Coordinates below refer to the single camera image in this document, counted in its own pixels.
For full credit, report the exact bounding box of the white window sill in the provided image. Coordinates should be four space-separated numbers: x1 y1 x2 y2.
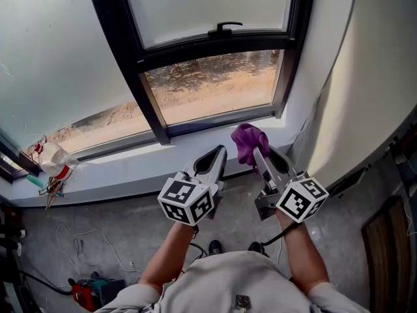
8 115 294 208

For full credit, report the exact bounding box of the grey shirt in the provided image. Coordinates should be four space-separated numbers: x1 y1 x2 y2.
94 251 371 313

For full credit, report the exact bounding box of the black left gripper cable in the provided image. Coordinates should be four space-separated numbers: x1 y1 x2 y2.
188 225 209 263

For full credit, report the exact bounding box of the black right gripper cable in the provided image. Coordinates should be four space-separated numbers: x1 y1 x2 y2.
260 222 300 257

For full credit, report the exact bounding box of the clear plastic bottle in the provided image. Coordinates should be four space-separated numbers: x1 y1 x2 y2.
32 135 81 181

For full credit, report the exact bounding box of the bundle of wooden sticks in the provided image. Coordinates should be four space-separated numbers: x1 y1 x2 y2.
38 177 65 210

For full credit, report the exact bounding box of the teal roller handle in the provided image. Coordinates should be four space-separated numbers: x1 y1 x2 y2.
27 173 45 190

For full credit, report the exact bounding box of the black window handle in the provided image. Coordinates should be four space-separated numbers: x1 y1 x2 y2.
207 22 244 38

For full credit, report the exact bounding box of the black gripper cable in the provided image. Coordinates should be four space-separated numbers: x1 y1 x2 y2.
188 225 209 263
260 222 300 257

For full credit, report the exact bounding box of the person's right forearm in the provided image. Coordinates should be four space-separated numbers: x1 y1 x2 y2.
276 212 330 295

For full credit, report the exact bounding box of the red power tool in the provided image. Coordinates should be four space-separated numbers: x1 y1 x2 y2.
68 271 126 312

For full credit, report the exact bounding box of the brown wooden board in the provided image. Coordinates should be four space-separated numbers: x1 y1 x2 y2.
361 196 413 313

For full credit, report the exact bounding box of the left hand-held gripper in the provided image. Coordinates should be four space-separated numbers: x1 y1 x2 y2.
158 144 228 227

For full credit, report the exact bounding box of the person's left forearm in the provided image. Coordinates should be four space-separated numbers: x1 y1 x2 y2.
139 222 197 295

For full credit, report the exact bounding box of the small clear window glass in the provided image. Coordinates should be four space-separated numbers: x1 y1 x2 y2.
145 50 281 126

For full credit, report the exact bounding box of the white floor cable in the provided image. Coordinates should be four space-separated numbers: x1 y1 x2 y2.
55 222 144 275

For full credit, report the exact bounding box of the black right shoe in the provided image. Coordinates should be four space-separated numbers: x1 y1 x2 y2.
248 241 270 257

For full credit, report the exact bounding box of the purple cloth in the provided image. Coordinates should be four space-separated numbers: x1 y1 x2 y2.
231 123 270 168

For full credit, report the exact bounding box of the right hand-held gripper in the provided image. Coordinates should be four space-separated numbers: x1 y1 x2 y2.
253 145 329 224

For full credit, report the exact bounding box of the glittery grey tag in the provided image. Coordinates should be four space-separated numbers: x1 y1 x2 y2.
235 294 252 311

